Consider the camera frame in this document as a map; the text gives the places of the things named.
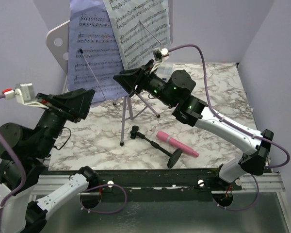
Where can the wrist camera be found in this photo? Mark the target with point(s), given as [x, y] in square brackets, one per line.
[24, 94]
[160, 56]

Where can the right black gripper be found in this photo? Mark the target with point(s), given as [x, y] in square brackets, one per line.
[141, 78]

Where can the lilac sheet music page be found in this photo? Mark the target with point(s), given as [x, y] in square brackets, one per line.
[93, 55]

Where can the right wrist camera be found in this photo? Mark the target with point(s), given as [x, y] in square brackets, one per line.
[160, 56]

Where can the black microphone stand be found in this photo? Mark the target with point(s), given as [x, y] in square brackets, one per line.
[173, 157]

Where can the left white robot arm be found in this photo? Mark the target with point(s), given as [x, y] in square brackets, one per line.
[22, 151]

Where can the aluminium frame rail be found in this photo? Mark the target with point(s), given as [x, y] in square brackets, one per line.
[267, 183]

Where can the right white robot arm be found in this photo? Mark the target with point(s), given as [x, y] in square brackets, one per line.
[190, 110]

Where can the pink toy microphone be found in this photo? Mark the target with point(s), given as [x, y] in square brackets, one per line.
[164, 137]

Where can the lilac music stand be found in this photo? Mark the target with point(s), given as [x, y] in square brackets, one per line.
[57, 42]

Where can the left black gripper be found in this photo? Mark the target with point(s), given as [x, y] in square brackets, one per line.
[75, 108]

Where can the white sheet music page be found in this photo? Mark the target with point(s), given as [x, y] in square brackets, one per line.
[139, 27]

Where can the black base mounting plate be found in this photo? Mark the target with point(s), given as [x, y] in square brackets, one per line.
[162, 184]

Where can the clear plastic screw box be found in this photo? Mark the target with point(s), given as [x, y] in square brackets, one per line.
[165, 71]

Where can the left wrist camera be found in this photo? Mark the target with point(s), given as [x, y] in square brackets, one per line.
[24, 94]

